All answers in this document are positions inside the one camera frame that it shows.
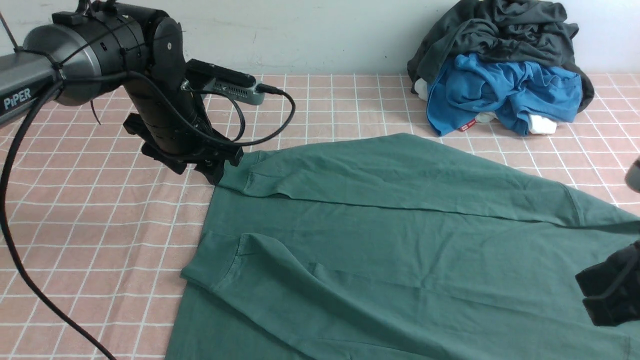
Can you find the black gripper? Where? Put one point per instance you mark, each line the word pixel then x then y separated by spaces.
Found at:
pixel 177 132
pixel 611 289

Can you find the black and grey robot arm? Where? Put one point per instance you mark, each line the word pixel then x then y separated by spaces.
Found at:
pixel 80 56

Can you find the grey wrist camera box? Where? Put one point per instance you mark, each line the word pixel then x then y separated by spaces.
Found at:
pixel 207 78

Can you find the blue crumpled garment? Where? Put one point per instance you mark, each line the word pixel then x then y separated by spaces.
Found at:
pixel 467 86

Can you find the green long-sleeved shirt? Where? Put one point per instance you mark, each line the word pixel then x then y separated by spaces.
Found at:
pixel 396 248

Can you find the dark grey crumpled garment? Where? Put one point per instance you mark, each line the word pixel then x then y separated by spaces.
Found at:
pixel 501 31

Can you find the pink checkered tablecloth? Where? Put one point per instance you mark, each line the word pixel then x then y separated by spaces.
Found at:
pixel 104 230

